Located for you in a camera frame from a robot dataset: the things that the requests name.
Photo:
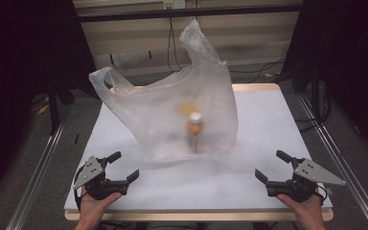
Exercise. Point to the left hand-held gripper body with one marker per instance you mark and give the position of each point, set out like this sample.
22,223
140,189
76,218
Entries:
89,172

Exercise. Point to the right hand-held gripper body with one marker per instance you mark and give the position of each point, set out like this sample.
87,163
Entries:
313,174

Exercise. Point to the translucent white plastic bag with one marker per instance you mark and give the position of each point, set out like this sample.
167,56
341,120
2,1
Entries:
159,105

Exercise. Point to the person's left hand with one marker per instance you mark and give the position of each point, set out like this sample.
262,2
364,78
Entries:
94,206

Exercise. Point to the person's right hand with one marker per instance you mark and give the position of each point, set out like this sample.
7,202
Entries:
303,209

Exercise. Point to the black metal stand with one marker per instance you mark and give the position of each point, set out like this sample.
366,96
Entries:
316,96
53,108

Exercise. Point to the bottle with orange label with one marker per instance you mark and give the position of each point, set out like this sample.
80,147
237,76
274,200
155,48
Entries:
195,127

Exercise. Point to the yellow floor tape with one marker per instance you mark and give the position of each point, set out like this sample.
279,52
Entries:
270,75
43,108

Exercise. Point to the yellow round item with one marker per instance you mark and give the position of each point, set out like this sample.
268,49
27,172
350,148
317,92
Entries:
185,109

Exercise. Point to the black curtain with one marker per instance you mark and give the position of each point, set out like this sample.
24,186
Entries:
22,64
348,57

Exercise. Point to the metal floor rail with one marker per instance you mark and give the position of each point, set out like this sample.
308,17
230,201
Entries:
348,172
38,179

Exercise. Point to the black horizontal frame bar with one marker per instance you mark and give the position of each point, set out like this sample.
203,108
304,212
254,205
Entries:
188,12

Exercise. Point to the white wall power outlet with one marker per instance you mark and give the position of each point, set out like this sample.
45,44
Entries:
174,4

